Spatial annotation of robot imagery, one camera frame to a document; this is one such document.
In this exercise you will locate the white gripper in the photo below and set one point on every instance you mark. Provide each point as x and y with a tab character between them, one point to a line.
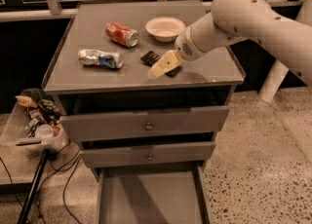
183	46

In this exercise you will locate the black rxbar chocolate bar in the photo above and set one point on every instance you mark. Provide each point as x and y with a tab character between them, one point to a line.
150	58

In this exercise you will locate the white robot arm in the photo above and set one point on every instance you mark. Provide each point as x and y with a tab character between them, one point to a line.
230	21

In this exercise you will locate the grey drawer cabinet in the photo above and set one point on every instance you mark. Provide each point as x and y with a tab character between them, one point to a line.
78	89

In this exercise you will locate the grey middle drawer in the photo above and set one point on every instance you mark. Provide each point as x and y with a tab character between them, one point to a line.
148	154

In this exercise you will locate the grey drawer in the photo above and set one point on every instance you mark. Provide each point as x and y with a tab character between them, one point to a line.
120	125
148	154
153	194

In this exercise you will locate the grey top drawer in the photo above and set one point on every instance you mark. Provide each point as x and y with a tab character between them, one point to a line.
120	125

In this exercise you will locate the grey bottom drawer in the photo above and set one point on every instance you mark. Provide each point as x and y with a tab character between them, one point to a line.
153	194

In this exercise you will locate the white bowl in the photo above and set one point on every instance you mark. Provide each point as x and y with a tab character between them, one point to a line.
164	29

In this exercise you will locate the red soda can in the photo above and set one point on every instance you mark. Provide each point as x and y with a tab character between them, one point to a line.
121	34

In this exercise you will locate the crushed silver can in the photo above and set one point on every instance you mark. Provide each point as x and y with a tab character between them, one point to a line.
94	57

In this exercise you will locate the white plastic cup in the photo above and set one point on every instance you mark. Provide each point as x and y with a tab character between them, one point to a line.
44	131

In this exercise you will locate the clear plastic trash bin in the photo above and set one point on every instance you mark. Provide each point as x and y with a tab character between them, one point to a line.
33	109

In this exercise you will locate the black tripod leg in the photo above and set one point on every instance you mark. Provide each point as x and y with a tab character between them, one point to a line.
33	187

